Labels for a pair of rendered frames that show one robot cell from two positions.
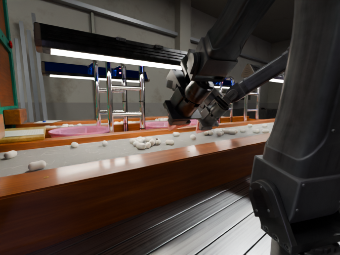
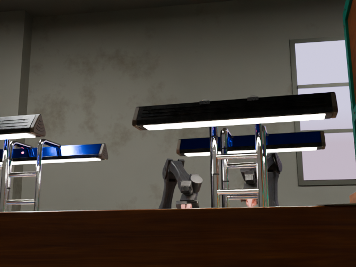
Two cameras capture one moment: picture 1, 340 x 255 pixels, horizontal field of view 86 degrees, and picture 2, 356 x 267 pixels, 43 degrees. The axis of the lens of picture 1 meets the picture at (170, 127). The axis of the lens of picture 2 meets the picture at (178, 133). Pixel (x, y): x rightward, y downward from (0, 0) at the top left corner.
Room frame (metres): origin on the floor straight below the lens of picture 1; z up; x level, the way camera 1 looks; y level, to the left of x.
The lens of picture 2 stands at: (2.21, 1.31, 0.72)
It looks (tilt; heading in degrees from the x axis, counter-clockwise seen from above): 12 degrees up; 228
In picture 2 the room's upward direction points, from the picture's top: straight up
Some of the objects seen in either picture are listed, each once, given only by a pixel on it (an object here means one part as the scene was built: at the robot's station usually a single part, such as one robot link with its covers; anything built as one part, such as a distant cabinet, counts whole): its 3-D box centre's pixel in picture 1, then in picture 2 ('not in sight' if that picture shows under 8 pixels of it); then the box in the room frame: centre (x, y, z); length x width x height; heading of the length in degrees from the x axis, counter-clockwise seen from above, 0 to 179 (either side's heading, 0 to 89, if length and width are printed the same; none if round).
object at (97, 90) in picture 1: (108, 101); (234, 171); (1.11, 0.37, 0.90); 0.20 x 0.19 x 0.45; 123
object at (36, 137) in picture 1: (22, 133); not in sight; (0.72, 0.59, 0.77); 0.33 x 0.15 x 0.01; 33
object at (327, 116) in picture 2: (102, 73); (230, 110); (1.17, 0.42, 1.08); 0.62 x 0.08 x 0.07; 123
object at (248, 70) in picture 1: (275, 74); (44, 153); (1.24, -0.70, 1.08); 0.62 x 0.08 x 0.07; 123
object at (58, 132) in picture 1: (82, 139); not in sight; (0.84, 0.41, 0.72); 0.27 x 0.27 x 0.10
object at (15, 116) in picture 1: (16, 115); not in sight; (0.98, 0.82, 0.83); 0.30 x 0.06 x 0.07; 33
